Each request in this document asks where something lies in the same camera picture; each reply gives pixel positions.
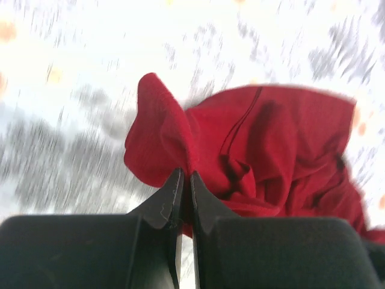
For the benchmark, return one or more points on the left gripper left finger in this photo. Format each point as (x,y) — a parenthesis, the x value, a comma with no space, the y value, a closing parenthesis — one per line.
(140,249)

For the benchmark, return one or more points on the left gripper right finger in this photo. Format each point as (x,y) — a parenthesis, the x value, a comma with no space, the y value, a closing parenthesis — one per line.
(231,251)

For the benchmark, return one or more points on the red t-shirt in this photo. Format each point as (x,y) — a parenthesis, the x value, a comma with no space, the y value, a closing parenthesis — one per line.
(265,151)

